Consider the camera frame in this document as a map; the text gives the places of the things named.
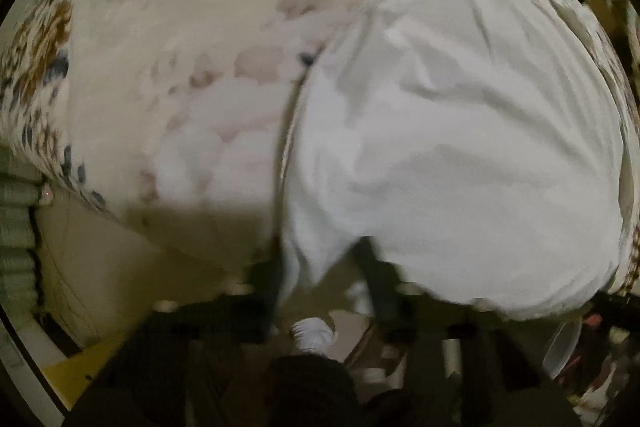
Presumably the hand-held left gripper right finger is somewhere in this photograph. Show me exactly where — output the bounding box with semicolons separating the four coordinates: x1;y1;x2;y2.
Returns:
352;237;506;427

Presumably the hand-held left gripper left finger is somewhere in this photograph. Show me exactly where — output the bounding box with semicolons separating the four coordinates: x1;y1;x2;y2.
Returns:
145;254;291;427

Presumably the white garment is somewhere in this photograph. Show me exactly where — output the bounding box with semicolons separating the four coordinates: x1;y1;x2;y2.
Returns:
277;0;633;323

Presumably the white sock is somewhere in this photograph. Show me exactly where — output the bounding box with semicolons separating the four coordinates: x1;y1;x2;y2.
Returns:
291;317;337;354

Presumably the person's dark trouser leg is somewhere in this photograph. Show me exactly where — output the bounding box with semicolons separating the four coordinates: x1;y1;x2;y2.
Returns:
267;353;363;427

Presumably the clear plastic bowl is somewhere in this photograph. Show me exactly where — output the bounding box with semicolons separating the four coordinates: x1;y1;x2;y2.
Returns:
542;317;584;381

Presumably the yellow board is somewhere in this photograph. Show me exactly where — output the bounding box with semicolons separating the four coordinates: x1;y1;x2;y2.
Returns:
42;332;128;410

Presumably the floral fleece blanket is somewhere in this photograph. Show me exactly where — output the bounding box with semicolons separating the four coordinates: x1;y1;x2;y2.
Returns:
0;0;640;298

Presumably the grey-green pleated curtain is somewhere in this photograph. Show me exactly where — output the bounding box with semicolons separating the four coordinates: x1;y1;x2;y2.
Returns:
0;147;47;313

